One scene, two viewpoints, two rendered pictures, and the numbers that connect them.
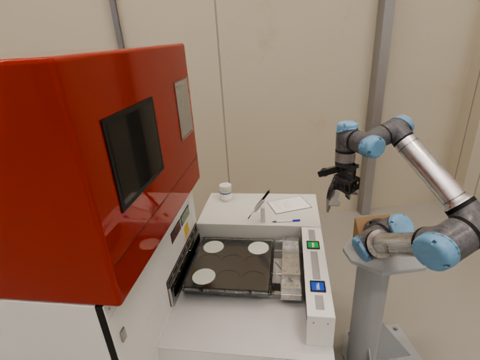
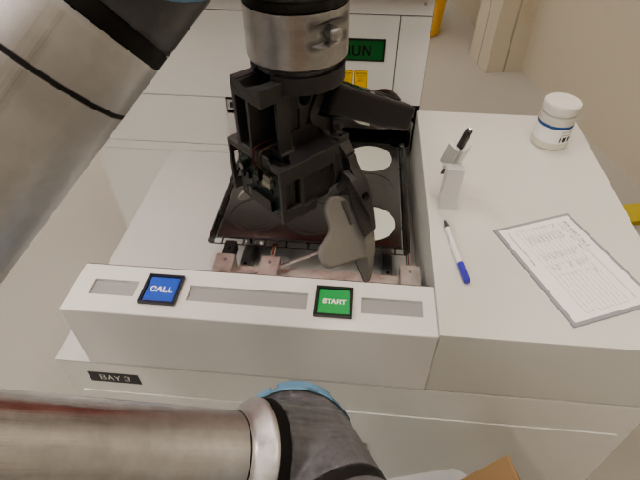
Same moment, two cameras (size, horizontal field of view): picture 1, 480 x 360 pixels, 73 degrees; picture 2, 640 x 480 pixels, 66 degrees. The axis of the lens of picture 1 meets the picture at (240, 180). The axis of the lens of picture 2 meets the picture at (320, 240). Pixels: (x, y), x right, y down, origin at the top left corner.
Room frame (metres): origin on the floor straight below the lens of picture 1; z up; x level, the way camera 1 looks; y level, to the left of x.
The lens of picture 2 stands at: (1.13, -0.76, 1.53)
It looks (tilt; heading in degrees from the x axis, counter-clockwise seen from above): 44 degrees down; 86
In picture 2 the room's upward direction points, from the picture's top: straight up
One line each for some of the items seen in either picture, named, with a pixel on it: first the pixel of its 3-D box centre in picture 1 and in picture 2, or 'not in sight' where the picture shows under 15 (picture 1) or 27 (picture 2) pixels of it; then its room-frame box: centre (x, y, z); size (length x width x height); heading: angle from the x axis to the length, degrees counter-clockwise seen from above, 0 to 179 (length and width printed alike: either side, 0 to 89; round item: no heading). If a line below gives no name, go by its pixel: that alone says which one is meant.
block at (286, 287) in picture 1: (291, 287); (222, 274); (1.01, -0.18, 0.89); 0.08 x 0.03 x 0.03; 81
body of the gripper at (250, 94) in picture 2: (345, 176); (293, 132); (1.14, -0.41, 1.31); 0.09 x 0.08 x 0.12; 38
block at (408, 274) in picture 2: (291, 241); (410, 288); (1.32, -0.23, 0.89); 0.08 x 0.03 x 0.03; 81
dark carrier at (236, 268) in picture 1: (231, 262); (317, 185); (1.19, 0.06, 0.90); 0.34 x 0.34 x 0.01; 81
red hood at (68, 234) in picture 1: (58, 146); not in sight; (1.08, 0.62, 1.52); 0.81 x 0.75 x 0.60; 171
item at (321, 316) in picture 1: (314, 277); (253, 325); (1.06, -0.29, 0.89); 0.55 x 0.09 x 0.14; 171
